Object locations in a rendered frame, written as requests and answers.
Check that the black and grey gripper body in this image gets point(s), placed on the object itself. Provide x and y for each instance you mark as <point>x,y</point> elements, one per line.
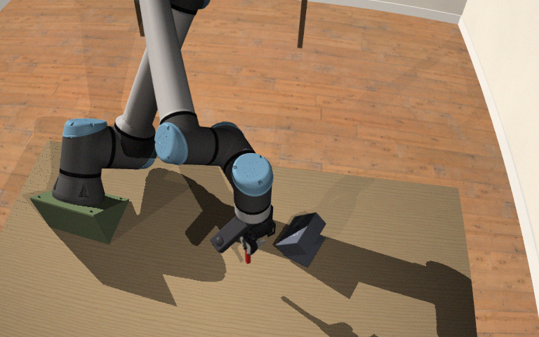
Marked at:
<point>261,229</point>

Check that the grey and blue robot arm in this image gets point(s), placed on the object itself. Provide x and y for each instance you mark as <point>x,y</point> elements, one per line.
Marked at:
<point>90,145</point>

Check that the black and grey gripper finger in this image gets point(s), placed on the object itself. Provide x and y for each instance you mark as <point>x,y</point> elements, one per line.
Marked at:
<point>243,242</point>
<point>252,248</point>

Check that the dark grey panel with hole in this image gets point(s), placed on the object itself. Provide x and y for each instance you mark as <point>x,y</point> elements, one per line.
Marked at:
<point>302,237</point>

